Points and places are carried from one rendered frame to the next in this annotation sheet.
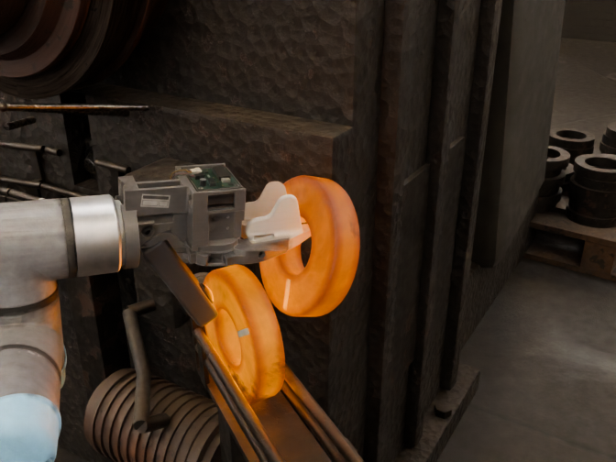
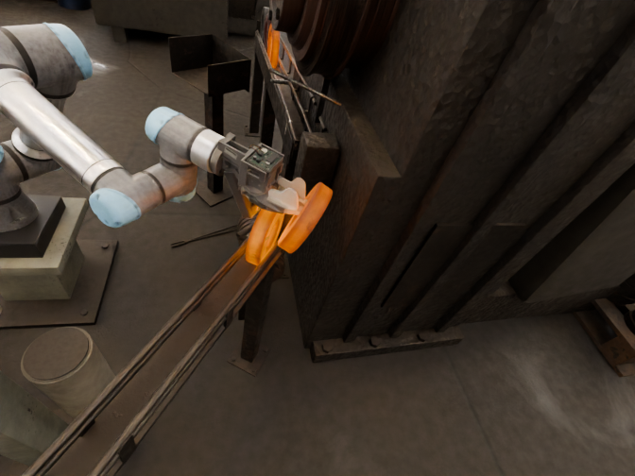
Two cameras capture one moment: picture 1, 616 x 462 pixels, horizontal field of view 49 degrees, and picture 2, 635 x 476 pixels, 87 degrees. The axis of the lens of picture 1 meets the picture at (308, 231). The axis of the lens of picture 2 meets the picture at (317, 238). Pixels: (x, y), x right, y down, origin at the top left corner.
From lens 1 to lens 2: 0.43 m
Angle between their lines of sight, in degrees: 34
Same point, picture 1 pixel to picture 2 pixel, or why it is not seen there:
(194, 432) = not seen: hidden behind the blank
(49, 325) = (180, 176)
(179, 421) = not seen: hidden behind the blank
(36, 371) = (144, 189)
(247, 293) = (261, 218)
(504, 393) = (468, 358)
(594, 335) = (557, 381)
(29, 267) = (173, 148)
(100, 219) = (204, 146)
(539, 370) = (500, 365)
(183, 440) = not seen: hidden behind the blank
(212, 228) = (251, 180)
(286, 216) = (289, 198)
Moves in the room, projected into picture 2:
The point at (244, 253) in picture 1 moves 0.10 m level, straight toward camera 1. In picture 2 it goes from (257, 200) to (213, 224)
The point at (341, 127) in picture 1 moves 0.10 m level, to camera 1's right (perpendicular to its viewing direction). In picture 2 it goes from (394, 173) to (431, 200)
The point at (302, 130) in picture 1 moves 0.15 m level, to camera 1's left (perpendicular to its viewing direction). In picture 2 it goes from (373, 161) to (328, 127)
